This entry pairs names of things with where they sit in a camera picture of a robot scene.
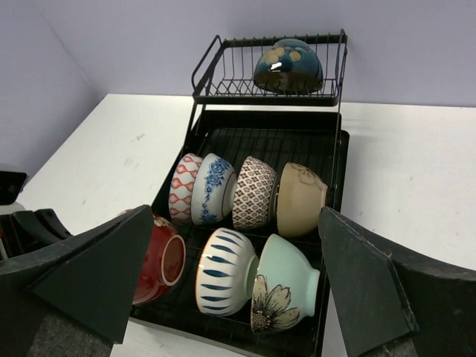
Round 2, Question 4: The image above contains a blue and white floral bowl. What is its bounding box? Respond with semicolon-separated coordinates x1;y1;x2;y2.
190;153;237;225

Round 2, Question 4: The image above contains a white bowl brown outside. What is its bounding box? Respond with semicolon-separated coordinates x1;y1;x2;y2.
132;214;186;305

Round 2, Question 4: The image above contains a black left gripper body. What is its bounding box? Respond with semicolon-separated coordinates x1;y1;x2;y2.
1;208;72;260

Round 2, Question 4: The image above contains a white bowl patterned rim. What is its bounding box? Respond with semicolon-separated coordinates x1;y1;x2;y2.
195;228;259;316

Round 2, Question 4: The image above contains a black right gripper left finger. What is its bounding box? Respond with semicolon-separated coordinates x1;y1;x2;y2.
1;205;153;356

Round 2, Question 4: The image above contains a dark blue patterned bowl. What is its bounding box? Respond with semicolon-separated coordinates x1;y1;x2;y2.
168;153;203;222

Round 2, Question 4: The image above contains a brown bowl cream inside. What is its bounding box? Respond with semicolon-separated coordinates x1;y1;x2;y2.
254;38;324;95

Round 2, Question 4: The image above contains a black bowl tan outside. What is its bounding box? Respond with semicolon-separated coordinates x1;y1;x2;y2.
276;162;328;239

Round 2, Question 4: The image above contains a red lattice patterned bowl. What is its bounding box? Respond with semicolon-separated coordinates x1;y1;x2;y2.
232;155;277;231

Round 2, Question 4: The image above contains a black dish rack tray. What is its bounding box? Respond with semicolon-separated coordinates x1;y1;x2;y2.
131;110;350;356

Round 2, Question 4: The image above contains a pale green bowl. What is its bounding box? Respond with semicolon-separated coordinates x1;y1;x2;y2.
251;234;321;334

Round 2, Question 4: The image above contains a black wire plate rack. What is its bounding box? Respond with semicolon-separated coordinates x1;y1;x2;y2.
190;28;349;108

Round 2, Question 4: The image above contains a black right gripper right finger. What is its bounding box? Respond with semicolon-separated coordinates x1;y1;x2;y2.
318;208;475;356

